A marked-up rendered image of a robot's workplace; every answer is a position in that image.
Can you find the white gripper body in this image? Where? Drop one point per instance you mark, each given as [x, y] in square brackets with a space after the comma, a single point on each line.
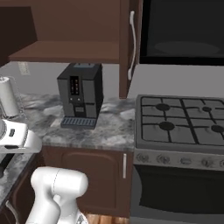
[32, 143]

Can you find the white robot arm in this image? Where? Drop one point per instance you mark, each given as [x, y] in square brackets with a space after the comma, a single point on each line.
[57, 186]

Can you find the brown base cabinet door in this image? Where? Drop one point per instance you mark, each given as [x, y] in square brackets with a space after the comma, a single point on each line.
[20, 189]
[96, 175]

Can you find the white paper towel roll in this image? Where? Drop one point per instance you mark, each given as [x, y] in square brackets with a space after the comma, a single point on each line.
[8, 96]

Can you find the black coffee machine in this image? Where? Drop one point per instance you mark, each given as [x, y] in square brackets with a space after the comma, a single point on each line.
[83, 93]

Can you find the grey stove knob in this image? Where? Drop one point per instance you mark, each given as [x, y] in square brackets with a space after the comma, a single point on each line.
[185, 160]
[207, 162]
[162, 159]
[142, 158]
[222, 163]

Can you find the grey gas stove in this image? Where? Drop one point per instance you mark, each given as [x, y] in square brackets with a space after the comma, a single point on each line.
[180, 128]

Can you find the black oven door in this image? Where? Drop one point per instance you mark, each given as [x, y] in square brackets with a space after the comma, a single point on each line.
[180, 192]

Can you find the black microwave oven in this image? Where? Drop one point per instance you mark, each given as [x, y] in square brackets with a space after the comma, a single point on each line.
[183, 29]

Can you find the white wall outlet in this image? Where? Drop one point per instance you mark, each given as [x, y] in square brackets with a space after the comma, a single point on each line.
[24, 68]

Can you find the brown open wall cabinet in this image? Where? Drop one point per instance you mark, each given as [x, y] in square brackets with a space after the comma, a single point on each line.
[73, 35]

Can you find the brown wall cabinet door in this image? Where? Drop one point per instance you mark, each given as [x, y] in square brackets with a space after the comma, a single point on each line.
[124, 43]

